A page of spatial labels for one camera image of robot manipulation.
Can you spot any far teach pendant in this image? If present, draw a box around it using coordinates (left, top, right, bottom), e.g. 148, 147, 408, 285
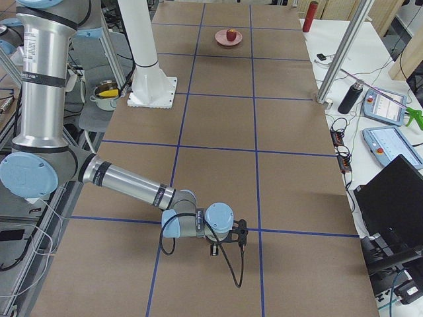
362, 88, 405, 126

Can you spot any orange black usb hub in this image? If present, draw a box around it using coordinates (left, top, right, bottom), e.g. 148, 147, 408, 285
330, 129, 352, 174

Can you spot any aluminium frame post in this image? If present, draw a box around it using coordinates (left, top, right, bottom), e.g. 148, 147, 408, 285
316, 0, 374, 104

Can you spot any black laptop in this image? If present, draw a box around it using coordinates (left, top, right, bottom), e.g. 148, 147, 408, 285
354, 155, 422, 274

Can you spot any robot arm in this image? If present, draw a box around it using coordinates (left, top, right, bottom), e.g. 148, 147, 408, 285
1, 1, 241, 254

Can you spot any pink plate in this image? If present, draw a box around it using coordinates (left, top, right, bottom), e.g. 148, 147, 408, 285
215, 29, 243, 46

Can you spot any near teach pendant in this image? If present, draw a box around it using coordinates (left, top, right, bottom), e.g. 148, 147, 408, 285
362, 126, 422, 170

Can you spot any black water bottle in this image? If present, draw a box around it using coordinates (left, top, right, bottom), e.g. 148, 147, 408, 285
337, 79, 364, 114

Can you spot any white pot with food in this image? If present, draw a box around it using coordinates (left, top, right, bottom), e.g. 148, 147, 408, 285
89, 80, 120, 112

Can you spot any red apple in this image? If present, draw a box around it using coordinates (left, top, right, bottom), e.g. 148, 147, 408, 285
226, 28, 237, 42

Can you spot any green handled grabber tool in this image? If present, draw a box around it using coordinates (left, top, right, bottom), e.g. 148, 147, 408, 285
341, 69, 422, 129

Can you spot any white camera mast base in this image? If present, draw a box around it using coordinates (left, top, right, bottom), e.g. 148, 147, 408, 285
118, 0, 177, 109

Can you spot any red bottle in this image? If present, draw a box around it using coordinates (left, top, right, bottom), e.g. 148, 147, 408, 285
302, 1, 319, 32

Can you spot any teach pendant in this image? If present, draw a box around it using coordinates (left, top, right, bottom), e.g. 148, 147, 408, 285
362, 126, 422, 170
362, 88, 405, 126

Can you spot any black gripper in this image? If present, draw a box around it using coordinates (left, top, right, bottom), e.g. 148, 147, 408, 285
206, 236, 231, 256

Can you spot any small black device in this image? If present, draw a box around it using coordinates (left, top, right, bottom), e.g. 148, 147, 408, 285
317, 53, 327, 61

